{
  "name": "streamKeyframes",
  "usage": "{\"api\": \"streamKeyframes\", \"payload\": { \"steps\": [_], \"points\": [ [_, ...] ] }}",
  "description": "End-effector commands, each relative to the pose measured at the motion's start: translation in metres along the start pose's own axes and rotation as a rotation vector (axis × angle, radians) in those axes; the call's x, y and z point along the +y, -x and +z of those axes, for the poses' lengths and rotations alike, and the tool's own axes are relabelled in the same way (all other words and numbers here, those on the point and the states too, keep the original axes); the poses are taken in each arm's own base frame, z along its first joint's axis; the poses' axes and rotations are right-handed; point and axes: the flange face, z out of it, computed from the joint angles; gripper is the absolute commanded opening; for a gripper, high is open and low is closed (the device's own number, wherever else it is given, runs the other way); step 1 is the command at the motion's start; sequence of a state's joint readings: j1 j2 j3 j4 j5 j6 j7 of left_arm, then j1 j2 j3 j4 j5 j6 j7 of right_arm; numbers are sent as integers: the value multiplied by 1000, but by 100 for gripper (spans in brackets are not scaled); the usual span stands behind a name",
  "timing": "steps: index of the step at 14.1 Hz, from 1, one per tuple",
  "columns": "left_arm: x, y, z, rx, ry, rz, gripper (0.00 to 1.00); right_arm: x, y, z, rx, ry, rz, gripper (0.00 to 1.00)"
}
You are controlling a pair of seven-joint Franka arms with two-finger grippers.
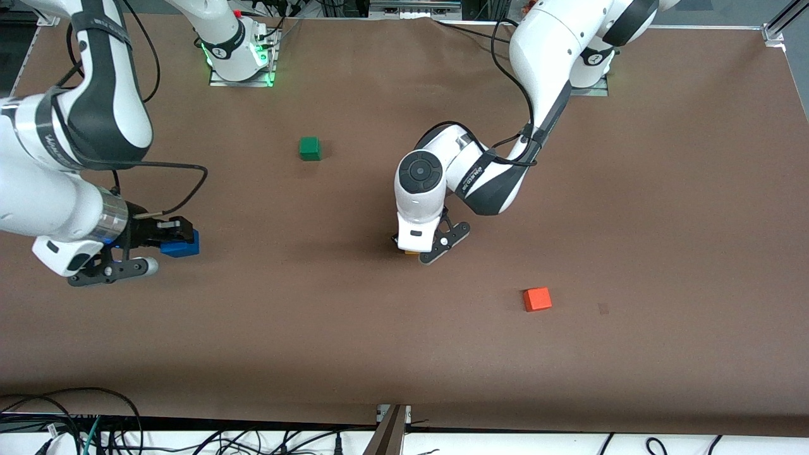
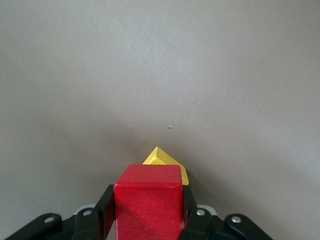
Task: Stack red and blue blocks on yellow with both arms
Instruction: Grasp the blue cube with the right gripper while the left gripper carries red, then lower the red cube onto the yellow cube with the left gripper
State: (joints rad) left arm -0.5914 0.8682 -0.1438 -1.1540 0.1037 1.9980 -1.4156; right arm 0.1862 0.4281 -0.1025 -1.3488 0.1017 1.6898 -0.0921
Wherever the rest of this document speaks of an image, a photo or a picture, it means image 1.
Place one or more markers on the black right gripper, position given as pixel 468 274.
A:
pixel 140 232

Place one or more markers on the blue wooden block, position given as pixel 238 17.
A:
pixel 180 251

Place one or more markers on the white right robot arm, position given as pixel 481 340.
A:
pixel 38 202

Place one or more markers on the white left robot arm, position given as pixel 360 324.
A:
pixel 550 50

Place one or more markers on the table cover sheet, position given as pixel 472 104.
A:
pixel 404 354

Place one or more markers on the green wooden block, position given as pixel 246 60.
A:
pixel 310 148

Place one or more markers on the orange wooden block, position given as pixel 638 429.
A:
pixel 537 299

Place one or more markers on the aluminium corner profile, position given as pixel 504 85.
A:
pixel 780 25

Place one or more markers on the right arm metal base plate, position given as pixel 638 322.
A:
pixel 253 82

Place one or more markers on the silver metal bracket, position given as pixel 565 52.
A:
pixel 382 414

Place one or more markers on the aluminium profile post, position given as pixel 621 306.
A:
pixel 387 436

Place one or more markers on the aluminium frame bar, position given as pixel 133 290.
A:
pixel 411 7

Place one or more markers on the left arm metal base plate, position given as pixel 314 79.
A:
pixel 597 91

